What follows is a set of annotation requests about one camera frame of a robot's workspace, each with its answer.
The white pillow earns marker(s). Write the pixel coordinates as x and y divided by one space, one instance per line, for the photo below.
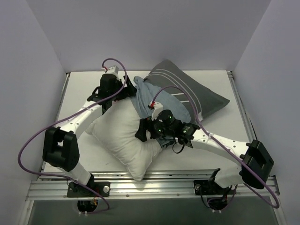
115 130

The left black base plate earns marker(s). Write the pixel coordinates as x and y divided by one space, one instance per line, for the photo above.
77 191

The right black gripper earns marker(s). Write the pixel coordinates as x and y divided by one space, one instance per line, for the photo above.
145 128

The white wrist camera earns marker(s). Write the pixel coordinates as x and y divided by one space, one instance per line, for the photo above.
111 70
157 108

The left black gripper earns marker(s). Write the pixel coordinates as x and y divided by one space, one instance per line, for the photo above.
128 86

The pillowcase grey outside blue inside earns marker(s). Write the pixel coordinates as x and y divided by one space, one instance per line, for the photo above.
176 91

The aluminium rail frame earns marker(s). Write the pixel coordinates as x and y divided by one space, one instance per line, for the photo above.
166 195

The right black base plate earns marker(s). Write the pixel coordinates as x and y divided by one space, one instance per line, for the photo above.
206 187

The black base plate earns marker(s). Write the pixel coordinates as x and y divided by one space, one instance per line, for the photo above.
206 187
77 191

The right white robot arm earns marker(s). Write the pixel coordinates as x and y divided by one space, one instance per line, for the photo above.
253 162

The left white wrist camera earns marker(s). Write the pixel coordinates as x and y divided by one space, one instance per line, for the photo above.
111 70

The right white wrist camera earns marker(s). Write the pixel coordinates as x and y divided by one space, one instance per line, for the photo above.
157 108

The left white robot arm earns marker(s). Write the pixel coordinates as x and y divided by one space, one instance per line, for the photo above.
60 144

